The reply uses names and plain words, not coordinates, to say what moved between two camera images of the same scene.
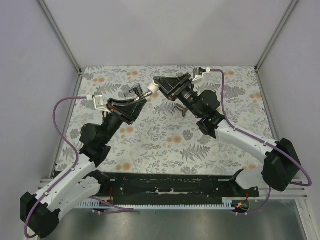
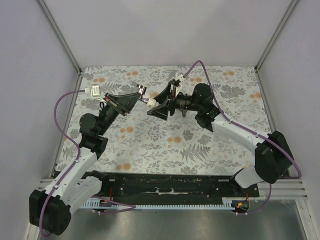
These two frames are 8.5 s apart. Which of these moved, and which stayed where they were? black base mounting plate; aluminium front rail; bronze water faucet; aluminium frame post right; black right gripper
Moved: black right gripper
Stayed: black base mounting plate; aluminium frame post right; aluminium front rail; bronze water faucet
